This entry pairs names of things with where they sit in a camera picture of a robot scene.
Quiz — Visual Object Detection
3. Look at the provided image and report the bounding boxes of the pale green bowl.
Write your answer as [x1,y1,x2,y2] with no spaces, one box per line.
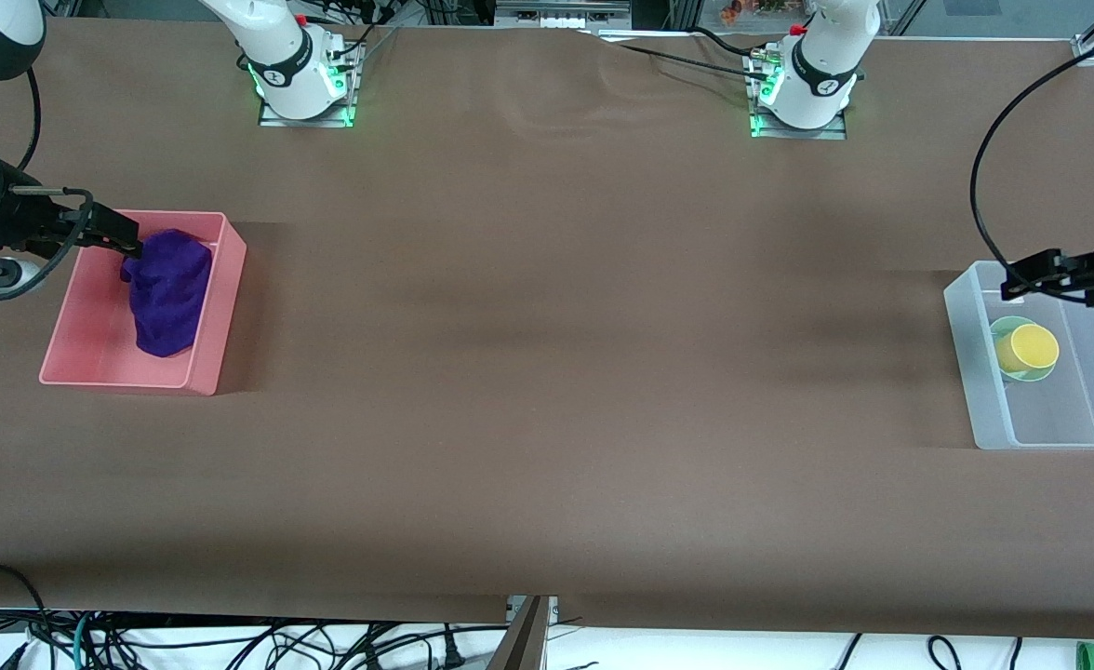
[988,315,1059,383]

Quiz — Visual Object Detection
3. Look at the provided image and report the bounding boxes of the yellow cup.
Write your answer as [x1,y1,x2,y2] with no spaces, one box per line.
[995,323,1061,375]

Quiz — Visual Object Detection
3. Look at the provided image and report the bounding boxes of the purple cloth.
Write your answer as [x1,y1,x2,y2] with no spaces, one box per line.
[121,229,214,359]

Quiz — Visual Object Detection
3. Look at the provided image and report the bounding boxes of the pink plastic bin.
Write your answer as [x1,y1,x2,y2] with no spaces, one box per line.
[39,210,248,397]

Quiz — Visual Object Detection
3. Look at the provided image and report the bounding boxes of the translucent plastic bin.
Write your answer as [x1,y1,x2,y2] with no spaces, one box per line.
[943,261,1094,451]

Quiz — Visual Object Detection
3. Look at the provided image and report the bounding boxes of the brown table cover sheet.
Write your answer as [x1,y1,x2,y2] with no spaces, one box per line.
[0,19,1094,643]

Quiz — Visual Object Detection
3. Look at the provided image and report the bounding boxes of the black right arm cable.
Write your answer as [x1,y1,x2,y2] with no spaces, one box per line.
[0,67,95,302]

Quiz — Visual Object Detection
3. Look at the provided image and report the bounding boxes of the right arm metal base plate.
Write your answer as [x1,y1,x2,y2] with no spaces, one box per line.
[258,42,364,129]

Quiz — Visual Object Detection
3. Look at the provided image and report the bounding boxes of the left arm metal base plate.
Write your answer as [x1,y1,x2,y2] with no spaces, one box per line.
[747,51,848,141]

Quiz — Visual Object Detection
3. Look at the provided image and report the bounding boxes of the black floor cable loop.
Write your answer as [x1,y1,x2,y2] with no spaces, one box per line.
[0,562,57,670]

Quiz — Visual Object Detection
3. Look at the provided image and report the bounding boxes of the black power cable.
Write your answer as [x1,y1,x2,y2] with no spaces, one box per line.
[689,26,767,59]
[594,35,771,81]

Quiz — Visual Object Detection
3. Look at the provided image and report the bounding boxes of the silver metal frame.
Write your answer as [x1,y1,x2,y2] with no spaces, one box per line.
[495,0,633,30]

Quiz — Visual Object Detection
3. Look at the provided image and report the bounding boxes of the brown table leg post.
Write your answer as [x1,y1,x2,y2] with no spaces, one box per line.
[486,596,553,670]

